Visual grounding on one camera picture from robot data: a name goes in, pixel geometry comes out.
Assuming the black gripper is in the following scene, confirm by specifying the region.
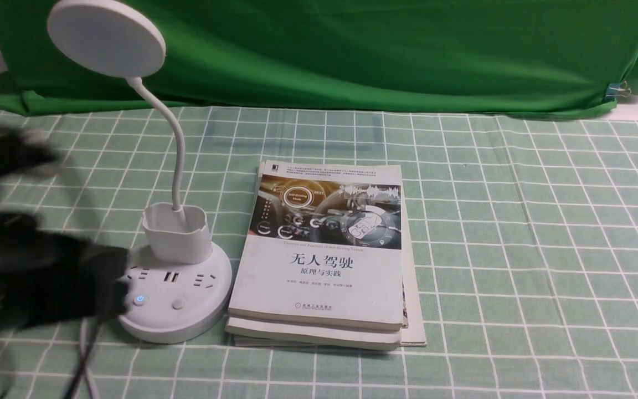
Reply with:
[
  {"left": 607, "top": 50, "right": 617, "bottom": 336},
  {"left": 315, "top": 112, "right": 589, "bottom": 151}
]
[{"left": 0, "top": 125, "right": 131, "bottom": 333}]

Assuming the white desk lamp with sockets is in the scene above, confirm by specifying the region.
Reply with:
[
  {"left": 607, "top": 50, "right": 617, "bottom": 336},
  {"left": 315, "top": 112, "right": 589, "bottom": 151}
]
[{"left": 47, "top": 1, "right": 233, "bottom": 344}]

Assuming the top white self-driving book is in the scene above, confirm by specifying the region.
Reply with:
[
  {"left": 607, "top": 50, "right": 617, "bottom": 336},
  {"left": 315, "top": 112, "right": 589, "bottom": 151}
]
[{"left": 228, "top": 161, "right": 403, "bottom": 331}]

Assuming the middle white book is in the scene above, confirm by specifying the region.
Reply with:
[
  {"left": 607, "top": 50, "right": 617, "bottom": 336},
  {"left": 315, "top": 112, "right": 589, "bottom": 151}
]
[{"left": 225, "top": 316, "right": 415, "bottom": 351}]

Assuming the green backdrop cloth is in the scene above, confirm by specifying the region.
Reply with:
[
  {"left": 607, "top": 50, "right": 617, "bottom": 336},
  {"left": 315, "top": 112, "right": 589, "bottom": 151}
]
[{"left": 0, "top": 0, "right": 638, "bottom": 121}]

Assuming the bottom thin book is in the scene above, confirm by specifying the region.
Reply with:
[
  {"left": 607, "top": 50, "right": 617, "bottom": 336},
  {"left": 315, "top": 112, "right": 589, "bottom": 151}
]
[{"left": 233, "top": 222, "right": 426, "bottom": 348}]

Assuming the green checkered tablecloth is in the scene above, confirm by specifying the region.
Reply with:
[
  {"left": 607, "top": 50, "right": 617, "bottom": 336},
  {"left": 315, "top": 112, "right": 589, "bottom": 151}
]
[{"left": 0, "top": 97, "right": 638, "bottom": 399}]

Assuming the blue binder clip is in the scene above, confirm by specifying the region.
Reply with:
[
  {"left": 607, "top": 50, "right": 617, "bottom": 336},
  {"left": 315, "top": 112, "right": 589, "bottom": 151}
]
[{"left": 603, "top": 81, "right": 631, "bottom": 102}]

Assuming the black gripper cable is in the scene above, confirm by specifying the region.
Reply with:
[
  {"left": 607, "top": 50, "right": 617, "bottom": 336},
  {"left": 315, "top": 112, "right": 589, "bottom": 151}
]
[{"left": 0, "top": 319, "right": 104, "bottom": 399}]

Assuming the white lamp power cable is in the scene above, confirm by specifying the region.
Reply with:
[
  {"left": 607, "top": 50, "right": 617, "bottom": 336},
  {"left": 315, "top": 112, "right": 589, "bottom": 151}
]
[{"left": 79, "top": 319, "right": 101, "bottom": 399}]

